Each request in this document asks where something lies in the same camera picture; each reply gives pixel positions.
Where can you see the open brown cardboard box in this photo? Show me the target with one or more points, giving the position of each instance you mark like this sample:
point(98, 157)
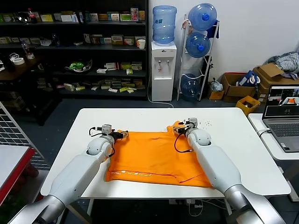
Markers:
point(233, 93)

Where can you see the grey open laptop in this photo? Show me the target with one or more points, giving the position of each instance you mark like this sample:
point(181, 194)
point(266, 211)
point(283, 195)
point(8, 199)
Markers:
point(283, 130)

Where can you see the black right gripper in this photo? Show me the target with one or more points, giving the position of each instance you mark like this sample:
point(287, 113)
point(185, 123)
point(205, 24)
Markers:
point(184, 129)

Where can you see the white metal jug rack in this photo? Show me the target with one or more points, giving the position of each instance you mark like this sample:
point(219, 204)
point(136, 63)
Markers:
point(211, 62)

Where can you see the white and red medicine box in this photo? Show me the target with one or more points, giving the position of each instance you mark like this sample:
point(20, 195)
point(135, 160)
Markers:
point(112, 66)

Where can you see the brown wooden table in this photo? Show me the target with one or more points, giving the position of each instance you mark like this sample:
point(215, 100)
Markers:
point(21, 72)

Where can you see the shiny glass globe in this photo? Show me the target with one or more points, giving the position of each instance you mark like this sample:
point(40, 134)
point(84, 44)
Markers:
point(22, 17)

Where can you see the large brown cardboard box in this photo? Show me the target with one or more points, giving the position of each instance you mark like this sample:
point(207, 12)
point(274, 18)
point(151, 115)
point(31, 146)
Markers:
point(271, 72)

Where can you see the dark blue bottle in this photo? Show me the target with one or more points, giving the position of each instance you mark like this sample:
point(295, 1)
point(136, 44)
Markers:
point(56, 41)

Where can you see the small flat white box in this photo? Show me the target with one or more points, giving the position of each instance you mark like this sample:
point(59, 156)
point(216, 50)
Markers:
point(101, 71)

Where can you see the black shelving unit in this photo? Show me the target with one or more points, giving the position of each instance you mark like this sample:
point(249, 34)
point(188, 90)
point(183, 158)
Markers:
point(70, 48)

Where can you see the black cylinder flask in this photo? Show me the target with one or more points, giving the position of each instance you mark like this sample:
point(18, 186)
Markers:
point(8, 63)

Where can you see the orange t-shirt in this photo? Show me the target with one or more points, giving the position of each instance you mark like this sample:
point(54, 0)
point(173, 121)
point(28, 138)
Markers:
point(151, 158)

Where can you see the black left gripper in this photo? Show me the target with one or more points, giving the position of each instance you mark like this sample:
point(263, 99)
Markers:
point(116, 135)

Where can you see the upright blue water jug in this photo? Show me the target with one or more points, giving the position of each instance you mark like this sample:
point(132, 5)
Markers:
point(164, 25)

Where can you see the small cardboard box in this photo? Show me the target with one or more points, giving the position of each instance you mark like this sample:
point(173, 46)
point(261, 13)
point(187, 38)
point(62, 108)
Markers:
point(216, 95)

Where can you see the white tape roll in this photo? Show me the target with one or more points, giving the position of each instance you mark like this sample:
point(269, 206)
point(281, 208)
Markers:
point(18, 61)

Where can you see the white paper cup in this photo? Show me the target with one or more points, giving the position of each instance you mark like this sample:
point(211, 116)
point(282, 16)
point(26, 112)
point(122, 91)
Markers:
point(141, 44)

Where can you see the white power strip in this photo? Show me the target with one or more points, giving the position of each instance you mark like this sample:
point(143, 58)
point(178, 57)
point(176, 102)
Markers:
point(182, 201)

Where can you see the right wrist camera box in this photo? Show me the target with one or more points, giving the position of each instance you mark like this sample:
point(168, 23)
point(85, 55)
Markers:
point(193, 122)

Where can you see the white water dispenser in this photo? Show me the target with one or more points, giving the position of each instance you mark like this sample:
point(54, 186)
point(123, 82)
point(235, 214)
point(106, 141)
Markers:
point(163, 69)

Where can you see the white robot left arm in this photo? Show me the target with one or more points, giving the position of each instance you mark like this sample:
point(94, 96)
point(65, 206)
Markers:
point(77, 170)

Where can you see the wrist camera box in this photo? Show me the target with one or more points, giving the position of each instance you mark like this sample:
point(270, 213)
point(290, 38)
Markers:
point(106, 129)
point(193, 122)

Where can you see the red framed white cart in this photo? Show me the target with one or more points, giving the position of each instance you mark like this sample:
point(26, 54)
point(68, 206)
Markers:
point(11, 168)

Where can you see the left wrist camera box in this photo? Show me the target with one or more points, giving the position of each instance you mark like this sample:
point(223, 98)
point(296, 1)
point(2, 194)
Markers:
point(106, 129)

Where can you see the cola bottle red label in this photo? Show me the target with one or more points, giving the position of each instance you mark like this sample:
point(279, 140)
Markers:
point(30, 16)

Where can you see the blue shopping bag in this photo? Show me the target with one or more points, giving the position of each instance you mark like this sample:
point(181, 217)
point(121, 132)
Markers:
point(246, 80)

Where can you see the white side table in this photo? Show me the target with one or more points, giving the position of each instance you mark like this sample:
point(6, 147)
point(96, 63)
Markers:
point(268, 144)

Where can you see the yellow plastic bin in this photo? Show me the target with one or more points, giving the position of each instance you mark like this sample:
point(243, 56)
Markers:
point(247, 104)

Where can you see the crumpled clear plastic bag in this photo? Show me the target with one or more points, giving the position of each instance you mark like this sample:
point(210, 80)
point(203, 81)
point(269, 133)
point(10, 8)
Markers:
point(216, 86)

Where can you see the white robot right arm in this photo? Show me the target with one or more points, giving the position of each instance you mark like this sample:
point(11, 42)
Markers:
point(217, 163)

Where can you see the pile of striped clothes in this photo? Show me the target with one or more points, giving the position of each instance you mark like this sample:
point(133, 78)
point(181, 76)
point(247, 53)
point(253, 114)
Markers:
point(286, 61)

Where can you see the pink print box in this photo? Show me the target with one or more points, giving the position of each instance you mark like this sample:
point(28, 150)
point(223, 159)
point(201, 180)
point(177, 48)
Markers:
point(134, 14)

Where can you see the clear plastic bottle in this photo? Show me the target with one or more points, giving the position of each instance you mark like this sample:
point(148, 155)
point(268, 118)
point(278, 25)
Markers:
point(29, 51)

